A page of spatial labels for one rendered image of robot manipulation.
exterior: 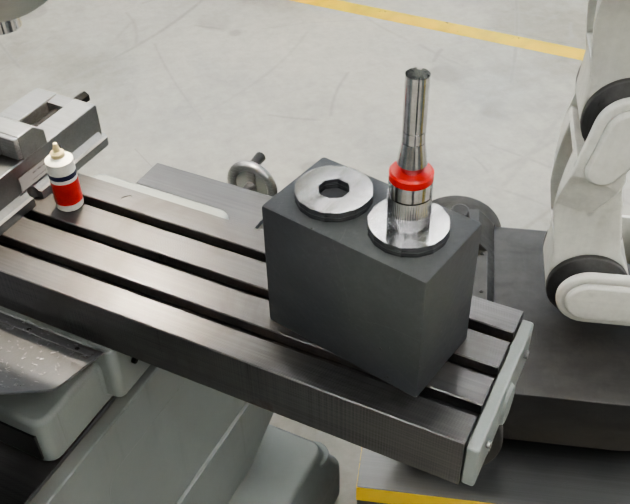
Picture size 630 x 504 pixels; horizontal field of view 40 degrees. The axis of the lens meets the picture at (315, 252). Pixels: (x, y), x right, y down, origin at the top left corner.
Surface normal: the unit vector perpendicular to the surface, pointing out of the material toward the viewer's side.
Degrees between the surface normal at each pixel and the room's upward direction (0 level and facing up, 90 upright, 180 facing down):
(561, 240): 90
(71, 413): 90
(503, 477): 0
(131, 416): 90
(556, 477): 0
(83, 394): 90
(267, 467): 0
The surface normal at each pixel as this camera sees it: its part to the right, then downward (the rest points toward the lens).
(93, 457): 0.90, 0.28
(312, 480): 0.82, -0.02
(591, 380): -0.02, -0.75
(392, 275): -0.60, 0.54
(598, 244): -0.15, 0.66
